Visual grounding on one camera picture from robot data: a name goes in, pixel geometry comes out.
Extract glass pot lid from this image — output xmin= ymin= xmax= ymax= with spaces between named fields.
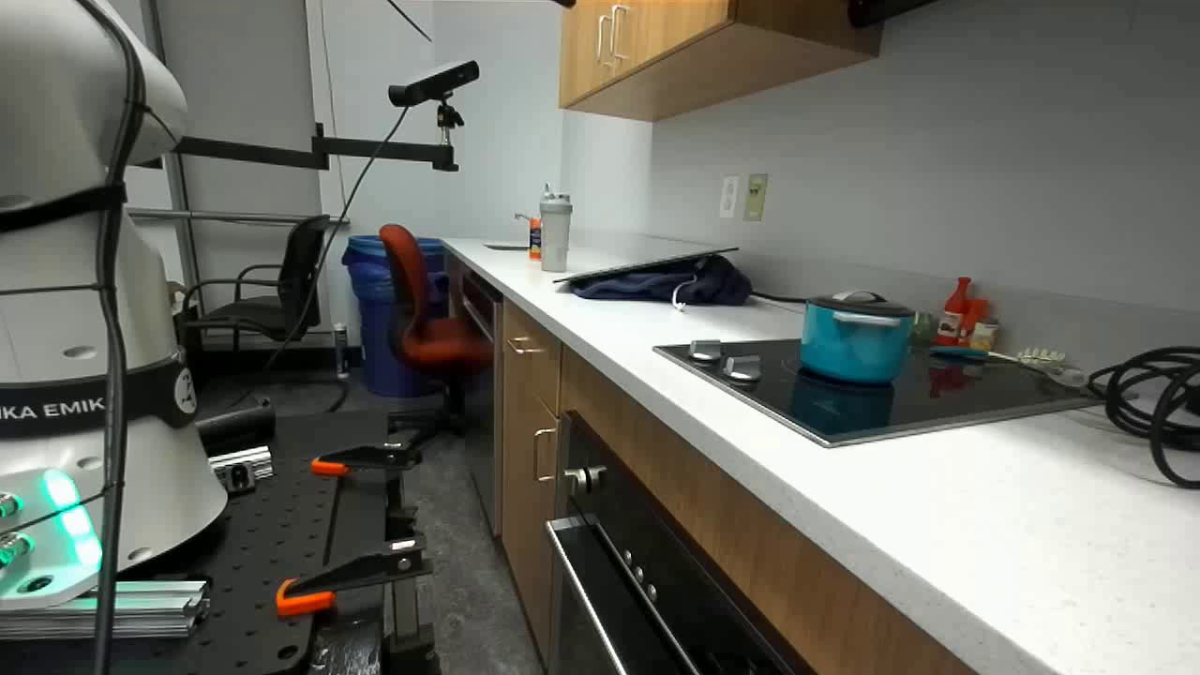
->
xmin=804 ymin=289 xmax=918 ymax=334

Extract dark blue bag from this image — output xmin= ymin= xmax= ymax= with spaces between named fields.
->
xmin=553 ymin=249 xmax=756 ymax=310

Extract grey tumbler bottle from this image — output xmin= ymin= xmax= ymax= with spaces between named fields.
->
xmin=534 ymin=187 xmax=578 ymax=278

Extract red office chair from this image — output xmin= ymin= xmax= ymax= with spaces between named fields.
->
xmin=373 ymin=223 xmax=493 ymax=430

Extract wooden lower cabinets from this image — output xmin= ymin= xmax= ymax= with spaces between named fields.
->
xmin=492 ymin=295 xmax=983 ymax=675

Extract blue trash bin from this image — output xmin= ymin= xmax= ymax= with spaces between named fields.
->
xmin=338 ymin=234 xmax=452 ymax=403

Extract black built-in oven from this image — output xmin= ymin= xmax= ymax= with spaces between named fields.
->
xmin=544 ymin=408 xmax=817 ymax=675

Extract wooden upper cabinet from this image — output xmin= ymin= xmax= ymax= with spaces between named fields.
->
xmin=553 ymin=0 xmax=884 ymax=127

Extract black office chair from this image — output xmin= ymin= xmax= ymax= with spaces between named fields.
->
xmin=173 ymin=214 xmax=346 ymax=369

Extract black glass cooktop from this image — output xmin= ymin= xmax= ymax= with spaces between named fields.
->
xmin=651 ymin=330 xmax=1101 ymax=455

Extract red sauce bottle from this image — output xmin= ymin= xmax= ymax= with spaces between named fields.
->
xmin=932 ymin=274 xmax=997 ymax=354

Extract small black white box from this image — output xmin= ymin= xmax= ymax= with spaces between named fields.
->
xmin=202 ymin=443 xmax=281 ymax=498

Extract aluminium extrusion bar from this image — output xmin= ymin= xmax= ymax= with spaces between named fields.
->
xmin=0 ymin=573 xmax=213 ymax=645

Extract silver cabinet door handle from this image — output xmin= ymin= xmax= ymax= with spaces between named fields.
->
xmin=529 ymin=422 xmax=561 ymax=489

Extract beige wall outlet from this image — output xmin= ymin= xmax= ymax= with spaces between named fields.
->
xmin=743 ymin=169 xmax=772 ymax=225

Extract blue pot with white handles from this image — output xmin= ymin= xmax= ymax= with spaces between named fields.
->
xmin=799 ymin=292 xmax=923 ymax=390

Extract orange handled bar clamp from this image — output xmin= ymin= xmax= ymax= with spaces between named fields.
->
xmin=307 ymin=430 xmax=432 ymax=489
xmin=269 ymin=538 xmax=432 ymax=622

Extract black stereo camera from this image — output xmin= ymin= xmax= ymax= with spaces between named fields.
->
xmin=387 ymin=55 xmax=482 ymax=114

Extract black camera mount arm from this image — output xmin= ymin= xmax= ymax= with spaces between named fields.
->
xmin=161 ymin=100 xmax=463 ymax=175

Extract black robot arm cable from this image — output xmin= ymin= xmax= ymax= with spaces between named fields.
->
xmin=71 ymin=0 xmax=143 ymax=675

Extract black cable bundle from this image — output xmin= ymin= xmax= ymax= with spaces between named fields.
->
xmin=1084 ymin=347 xmax=1200 ymax=490

